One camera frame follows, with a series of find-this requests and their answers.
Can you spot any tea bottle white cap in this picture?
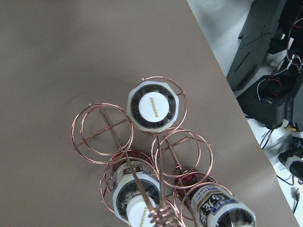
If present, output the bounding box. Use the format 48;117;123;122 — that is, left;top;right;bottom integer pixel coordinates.
126;81;179;133

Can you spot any copper wire bottle basket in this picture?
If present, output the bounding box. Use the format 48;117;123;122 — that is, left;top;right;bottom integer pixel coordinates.
71;76;237;227

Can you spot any black equipment case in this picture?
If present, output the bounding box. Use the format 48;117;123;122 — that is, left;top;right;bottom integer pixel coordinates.
227;0;303;131

